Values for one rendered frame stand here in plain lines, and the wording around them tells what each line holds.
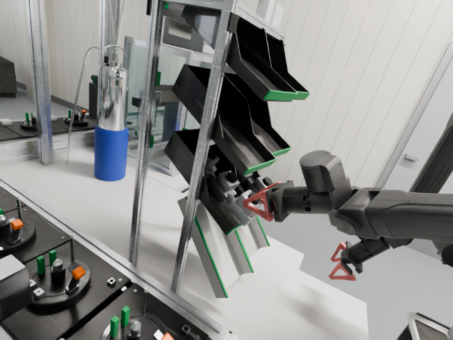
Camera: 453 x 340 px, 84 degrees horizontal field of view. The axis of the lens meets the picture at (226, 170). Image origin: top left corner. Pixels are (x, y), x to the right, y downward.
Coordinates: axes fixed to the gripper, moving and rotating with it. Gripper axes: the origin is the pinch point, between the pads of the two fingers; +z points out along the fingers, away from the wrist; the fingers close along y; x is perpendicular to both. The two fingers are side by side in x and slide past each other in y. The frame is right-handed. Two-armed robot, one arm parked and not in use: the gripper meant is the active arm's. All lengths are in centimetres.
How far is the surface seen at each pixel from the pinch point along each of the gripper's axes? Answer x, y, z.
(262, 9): -94, -124, 40
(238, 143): -13.7, -2.5, 2.1
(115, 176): -6, -23, 93
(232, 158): -11.0, 5.0, -0.5
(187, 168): -9.8, 4.2, 14.3
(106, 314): 19.0, 25.6, 28.8
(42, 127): -37, -4, 113
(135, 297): 19.6, 18.3, 27.8
